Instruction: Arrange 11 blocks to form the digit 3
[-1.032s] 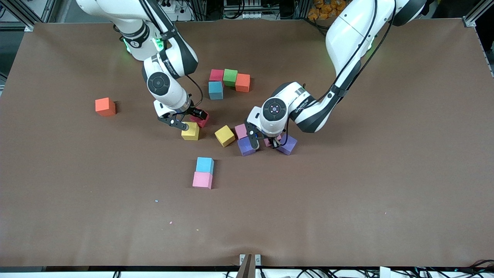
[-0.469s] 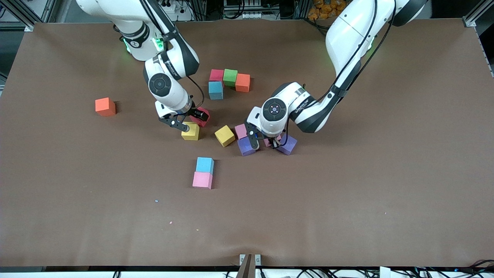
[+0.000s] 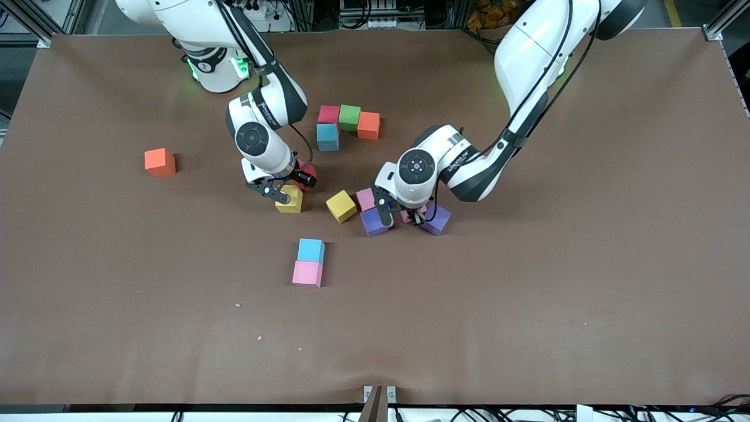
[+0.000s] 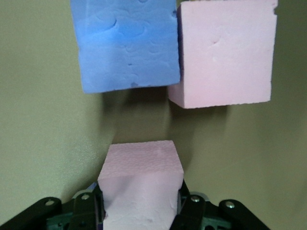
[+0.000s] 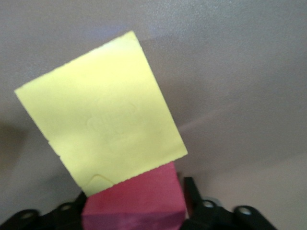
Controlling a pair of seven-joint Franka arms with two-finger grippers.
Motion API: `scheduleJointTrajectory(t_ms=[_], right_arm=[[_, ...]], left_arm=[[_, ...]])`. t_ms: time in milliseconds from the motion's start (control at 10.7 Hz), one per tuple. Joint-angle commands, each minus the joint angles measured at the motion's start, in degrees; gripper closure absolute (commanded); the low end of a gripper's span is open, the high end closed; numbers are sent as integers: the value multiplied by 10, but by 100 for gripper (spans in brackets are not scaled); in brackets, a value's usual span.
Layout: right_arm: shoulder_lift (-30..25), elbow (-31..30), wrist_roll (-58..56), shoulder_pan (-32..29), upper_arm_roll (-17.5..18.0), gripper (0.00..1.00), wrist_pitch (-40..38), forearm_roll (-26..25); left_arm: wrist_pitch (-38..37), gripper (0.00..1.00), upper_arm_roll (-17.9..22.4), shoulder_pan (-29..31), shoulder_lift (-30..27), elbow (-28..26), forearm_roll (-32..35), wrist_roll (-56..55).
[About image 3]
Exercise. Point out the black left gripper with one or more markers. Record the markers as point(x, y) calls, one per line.
point(419, 216)

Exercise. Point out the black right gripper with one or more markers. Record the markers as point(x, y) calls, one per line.
point(302, 176)

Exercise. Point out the red foam cube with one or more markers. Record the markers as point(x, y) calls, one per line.
point(310, 170)
point(328, 114)

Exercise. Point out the pink foam cube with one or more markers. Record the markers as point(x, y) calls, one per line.
point(366, 200)
point(307, 274)
point(405, 216)

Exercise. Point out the purple foam cube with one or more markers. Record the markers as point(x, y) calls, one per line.
point(369, 224)
point(438, 221)

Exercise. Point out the yellow foam cube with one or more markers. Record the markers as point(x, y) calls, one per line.
point(291, 206)
point(341, 206)

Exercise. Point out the blue foam cube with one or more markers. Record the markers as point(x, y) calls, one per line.
point(327, 137)

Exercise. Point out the green foam cube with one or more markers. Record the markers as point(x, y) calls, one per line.
point(350, 117)

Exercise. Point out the orange foam cube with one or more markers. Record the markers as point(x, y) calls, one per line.
point(159, 163)
point(368, 125)

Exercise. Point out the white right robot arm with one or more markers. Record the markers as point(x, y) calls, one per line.
point(272, 155)

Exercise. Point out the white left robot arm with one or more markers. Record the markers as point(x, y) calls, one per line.
point(527, 58)

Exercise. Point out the cyan foam cube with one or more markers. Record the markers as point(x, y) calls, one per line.
point(310, 250)

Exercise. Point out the brown table cover sheet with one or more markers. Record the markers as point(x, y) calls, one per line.
point(527, 293)

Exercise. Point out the grey equipment rack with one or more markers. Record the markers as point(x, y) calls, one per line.
point(375, 9)

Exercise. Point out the bag of orange balls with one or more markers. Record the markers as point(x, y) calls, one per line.
point(492, 13)

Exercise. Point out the small metal bracket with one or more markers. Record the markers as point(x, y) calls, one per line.
point(368, 394)

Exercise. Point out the dark camera mount post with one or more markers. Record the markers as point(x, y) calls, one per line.
point(375, 410)

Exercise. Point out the aluminium frame post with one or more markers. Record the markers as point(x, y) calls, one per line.
point(76, 14)

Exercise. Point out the aluminium frame rail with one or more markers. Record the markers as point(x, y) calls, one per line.
point(41, 40)

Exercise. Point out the silver table edge rail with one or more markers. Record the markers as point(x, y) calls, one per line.
point(739, 76)

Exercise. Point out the aluminium frame corner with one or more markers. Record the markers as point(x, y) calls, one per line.
point(718, 26)

